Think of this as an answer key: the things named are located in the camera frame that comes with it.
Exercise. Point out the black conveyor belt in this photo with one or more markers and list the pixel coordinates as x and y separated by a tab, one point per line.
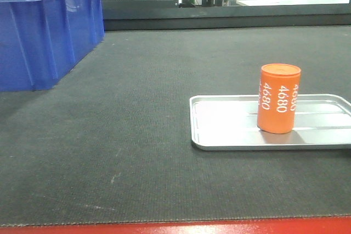
111	141

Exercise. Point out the blue storage crate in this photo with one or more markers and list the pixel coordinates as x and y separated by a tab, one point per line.
42	40

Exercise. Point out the orange cylindrical capacitor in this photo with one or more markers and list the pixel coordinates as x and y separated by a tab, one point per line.
278	91

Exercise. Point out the silver metal tray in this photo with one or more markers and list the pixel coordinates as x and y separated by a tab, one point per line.
239	122

